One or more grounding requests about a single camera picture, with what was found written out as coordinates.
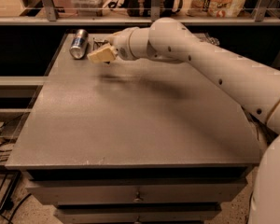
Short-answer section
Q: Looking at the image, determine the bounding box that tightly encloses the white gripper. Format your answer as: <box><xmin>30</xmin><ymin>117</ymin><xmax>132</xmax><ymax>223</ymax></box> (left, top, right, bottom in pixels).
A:
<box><xmin>87</xmin><ymin>28</ymin><xmax>136</xmax><ymax>63</ymax></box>

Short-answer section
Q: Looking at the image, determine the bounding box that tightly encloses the rxbar chocolate bar wrapper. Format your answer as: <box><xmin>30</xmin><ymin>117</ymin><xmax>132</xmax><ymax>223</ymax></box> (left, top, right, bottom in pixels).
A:
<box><xmin>92</xmin><ymin>37</ymin><xmax>108</xmax><ymax>50</ymax></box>

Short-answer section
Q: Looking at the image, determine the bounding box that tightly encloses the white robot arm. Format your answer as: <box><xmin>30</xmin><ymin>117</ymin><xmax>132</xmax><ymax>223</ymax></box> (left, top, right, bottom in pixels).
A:
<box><xmin>88</xmin><ymin>18</ymin><xmax>280</xmax><ymax>224</ymax></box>

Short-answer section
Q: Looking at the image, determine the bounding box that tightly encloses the silver blue redbull can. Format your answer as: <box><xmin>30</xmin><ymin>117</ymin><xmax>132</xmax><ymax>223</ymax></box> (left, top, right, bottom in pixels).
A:
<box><xmin>69</xmin><ymin>29</ymin><xmax>89</xmax><ymax>59</ymax></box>

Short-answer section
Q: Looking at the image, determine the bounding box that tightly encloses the black backpack on shelf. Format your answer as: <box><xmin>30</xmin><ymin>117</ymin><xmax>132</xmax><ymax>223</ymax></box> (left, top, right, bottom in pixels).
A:
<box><xmin>121</xmin><ymin>0</ymin><xmax>183</xmax><ymax>18</ymax></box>

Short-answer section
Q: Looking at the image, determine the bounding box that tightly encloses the grey drawer cabinet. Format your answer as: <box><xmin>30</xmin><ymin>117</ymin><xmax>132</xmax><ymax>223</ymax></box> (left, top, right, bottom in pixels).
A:
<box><xmin>7</xmin><ymin>45</ymin><xmax>260</xmax><ymax>224</ymax></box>

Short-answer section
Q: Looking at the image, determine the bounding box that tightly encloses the clear plastic water bottle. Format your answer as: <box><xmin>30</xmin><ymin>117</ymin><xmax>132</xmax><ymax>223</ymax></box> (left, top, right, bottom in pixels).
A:
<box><xmin>202</xmin><ymin>36</ymin><xmax>220</xmax><ymax>47</ymax></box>

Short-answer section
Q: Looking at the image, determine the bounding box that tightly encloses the printed snack bag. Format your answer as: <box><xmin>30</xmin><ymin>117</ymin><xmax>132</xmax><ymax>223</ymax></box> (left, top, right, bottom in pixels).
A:
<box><xmin>187</xmin><ymin>0</ymin><xmax>246</xmax><ymax>18</ymax></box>

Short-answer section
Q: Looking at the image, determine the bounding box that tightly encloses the round drawer knob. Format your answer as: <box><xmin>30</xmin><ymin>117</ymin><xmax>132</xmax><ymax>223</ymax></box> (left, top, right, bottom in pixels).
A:
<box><xmin>133</xmin><ymin>195</ymin><xmax>143</xmax><ymax>203</ymax></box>

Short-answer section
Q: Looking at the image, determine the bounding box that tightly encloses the grey metal shelf rail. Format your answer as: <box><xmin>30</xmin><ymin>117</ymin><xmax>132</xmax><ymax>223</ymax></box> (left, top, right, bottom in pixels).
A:
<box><xmin>0</xmin><ymin>0</ymin><xmax>280</xmax><ymax>26</ymax></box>

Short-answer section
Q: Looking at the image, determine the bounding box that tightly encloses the black cables left floor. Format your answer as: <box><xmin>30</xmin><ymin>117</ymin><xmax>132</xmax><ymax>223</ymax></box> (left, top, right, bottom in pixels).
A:
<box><xmin>0</xmin><ymin>115</ymin><xmax>32</xmax><ymax>224</ymax></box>

